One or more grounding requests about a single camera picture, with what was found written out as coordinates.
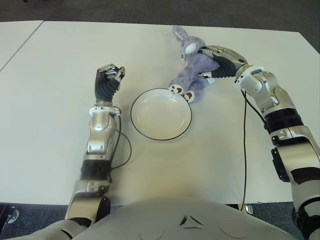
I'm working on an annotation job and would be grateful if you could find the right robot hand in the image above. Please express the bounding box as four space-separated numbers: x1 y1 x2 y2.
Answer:
197 44 248 81

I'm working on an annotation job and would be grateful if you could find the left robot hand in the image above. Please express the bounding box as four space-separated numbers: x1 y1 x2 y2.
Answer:
94 63 127 103

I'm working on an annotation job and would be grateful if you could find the purple plush bunny doll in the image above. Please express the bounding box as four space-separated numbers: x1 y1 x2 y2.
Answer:
167 24 221 104

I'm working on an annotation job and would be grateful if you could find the white plate with black rim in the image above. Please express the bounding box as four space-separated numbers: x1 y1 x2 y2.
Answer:
130 87 193 141

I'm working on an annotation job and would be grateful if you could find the white table leg foot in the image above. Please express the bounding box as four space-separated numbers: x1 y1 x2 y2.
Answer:
236 202 256 215

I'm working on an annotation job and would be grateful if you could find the grey robot torso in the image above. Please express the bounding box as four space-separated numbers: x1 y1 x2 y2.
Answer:
74 196 303 240

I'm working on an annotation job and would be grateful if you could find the grey chair caster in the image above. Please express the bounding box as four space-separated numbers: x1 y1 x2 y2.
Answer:
6 204 20 224

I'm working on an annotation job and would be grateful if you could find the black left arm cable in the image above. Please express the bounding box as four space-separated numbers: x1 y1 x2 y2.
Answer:
109 113 133 183

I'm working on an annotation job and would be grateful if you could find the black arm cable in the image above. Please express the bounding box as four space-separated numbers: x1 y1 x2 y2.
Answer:
239 88 249 212
109 113 133 183

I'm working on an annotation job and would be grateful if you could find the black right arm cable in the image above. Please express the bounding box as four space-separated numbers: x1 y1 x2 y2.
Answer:
239 88 249 212

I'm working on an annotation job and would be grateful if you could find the black rectangular cable box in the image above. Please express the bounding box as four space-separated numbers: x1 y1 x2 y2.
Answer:
271 147 288 181

